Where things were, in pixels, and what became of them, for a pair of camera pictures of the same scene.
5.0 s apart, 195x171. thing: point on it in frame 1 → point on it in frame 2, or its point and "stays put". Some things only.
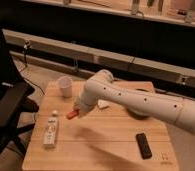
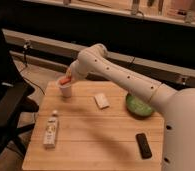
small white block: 101,103 stays put
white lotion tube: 51,131 stays put
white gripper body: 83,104 → 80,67
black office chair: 11,96 stays put
